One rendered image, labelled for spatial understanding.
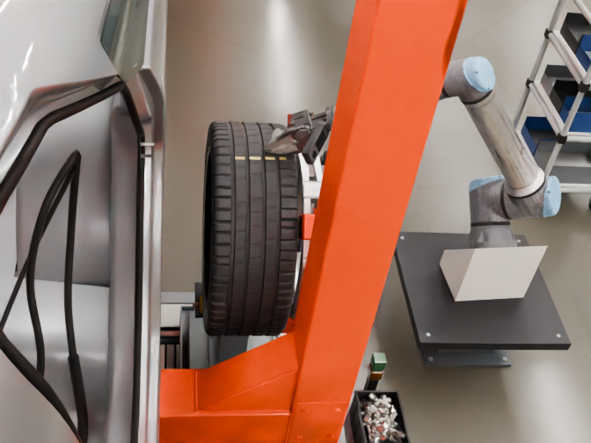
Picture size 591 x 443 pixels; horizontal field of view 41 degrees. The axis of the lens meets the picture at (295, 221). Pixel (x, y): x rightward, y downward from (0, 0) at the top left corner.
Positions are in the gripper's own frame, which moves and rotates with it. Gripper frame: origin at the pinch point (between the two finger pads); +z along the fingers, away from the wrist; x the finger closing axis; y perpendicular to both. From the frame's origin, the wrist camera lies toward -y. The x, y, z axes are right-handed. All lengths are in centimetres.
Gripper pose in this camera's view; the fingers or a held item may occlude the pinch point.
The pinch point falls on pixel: (268, 149)
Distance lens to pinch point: 223.6
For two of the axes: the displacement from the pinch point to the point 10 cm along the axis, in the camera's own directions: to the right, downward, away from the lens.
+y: -0.9, -7.5, 6.6
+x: -3.5, -6.0, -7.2
